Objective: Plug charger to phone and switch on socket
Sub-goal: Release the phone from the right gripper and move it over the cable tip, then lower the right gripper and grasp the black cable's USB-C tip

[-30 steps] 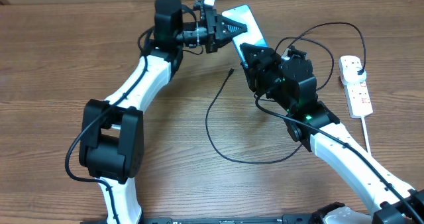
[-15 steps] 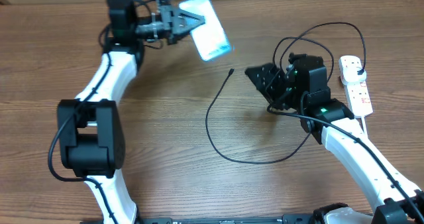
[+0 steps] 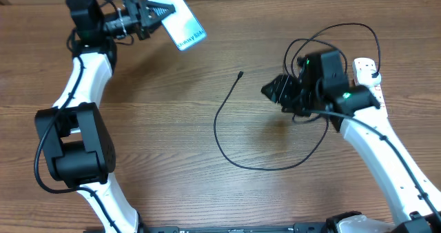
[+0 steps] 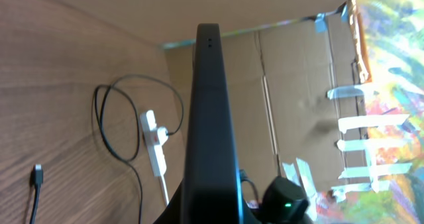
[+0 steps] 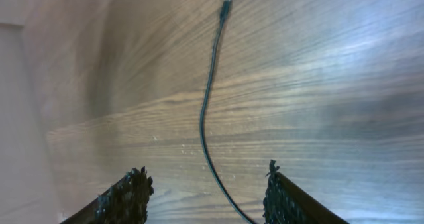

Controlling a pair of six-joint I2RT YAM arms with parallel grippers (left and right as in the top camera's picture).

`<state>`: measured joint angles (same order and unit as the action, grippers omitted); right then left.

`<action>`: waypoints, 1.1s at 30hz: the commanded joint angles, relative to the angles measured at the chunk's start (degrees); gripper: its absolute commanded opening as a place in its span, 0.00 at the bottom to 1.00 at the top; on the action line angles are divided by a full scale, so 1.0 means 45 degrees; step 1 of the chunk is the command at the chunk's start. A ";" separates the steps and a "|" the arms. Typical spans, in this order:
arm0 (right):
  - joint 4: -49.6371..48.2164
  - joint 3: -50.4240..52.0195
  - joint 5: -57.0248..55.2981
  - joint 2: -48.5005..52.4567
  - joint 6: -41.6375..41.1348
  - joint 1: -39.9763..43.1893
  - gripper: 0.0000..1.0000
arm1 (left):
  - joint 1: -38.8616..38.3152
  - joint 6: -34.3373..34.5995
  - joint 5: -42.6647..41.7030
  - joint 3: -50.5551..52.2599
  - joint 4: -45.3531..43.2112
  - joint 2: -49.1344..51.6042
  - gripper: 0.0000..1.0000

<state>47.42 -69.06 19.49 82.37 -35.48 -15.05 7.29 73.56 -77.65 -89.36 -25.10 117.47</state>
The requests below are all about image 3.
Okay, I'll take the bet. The blue Galaxy smartphone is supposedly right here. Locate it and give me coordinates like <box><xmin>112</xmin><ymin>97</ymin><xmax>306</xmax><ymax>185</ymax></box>
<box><xmin>148</xmin><ymin>0</ymin><xmax>207</xmax><ymax>51</ymax></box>

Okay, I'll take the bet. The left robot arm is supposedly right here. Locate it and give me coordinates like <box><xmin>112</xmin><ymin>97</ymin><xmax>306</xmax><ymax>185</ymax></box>
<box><xmin>34</xmin><ymin>0</ymin><xmax>176</xmax><ymax>232</ymax></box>

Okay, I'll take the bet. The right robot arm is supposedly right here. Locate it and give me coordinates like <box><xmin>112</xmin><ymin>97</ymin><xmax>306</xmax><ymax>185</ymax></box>
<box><xmin>261</xmin><ymin>50</ymin><xmax>440</xmax><ymax>232</ymax></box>

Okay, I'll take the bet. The white charger plug adapter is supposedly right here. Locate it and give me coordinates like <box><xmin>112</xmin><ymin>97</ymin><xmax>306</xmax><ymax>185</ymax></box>
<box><xmin>354</xmin><ymin>70</ymin><xmax>382</xmax><ymax>88</ymax></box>

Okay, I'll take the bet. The white power strip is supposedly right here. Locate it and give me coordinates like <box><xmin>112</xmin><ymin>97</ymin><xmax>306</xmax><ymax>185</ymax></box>
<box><xmin>352</xmin><ymin>57</ymin><xmax>388</xmax><ymax>118</ymax></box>

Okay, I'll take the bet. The black USB charging cable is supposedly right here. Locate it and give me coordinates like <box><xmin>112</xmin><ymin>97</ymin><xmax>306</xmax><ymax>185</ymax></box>
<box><xmin>213</xmin><ymin>23</ymin><xmax>382</xmax><ymax>172</ymax></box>

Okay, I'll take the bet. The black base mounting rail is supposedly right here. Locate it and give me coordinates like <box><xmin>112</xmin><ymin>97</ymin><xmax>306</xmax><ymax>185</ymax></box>
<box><xmin>82</xmin><ymin>210</ymin><xmax>397</xmax><ymax>233</ymax></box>

